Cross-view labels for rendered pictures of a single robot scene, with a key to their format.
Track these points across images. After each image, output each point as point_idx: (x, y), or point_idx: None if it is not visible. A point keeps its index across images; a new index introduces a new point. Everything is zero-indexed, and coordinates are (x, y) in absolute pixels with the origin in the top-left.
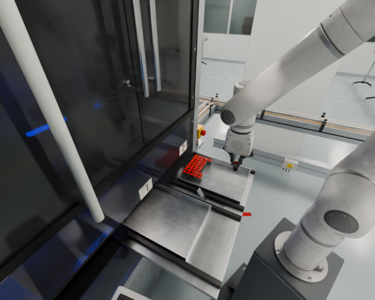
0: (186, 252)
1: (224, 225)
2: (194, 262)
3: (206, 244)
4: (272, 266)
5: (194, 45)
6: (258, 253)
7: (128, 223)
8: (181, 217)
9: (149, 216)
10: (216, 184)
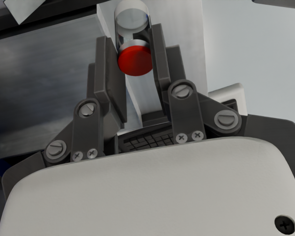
0: (129, 106)
1: (161, 13)
2: (152, 105)
3: (151, 74)
4: None
5: None
6: (264, 2)
7: (1, 138)
8: (58, 72)
9: (9, 112)
10: None
